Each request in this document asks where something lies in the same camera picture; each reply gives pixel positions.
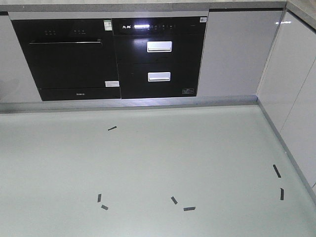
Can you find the black built-in disinfection cabinet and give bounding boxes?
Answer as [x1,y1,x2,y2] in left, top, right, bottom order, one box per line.
[112,16,207,99]

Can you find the black built-in dishwasher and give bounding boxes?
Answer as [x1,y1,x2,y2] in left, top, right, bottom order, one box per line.
[12,19,120,101]

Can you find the green energy label sticker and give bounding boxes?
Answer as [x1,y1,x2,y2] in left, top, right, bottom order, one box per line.
[103,19,113,31]

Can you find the grey cabinet door panel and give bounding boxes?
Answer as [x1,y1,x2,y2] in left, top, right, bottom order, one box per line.
[197,10,282,96]

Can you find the white side cabinet panel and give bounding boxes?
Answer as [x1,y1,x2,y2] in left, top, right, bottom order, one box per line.
[257,12,316,187]

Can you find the silver lower drawer handle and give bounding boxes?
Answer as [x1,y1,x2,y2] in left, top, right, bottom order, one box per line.
[148,72,171,82]

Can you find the silver drawer handle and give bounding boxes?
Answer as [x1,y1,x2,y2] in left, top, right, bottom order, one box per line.
[148,72,171,82]
[147,41,172,53]

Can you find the silver upper drawer handle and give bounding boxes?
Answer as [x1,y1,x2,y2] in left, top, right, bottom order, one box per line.
[147,41,172,53]

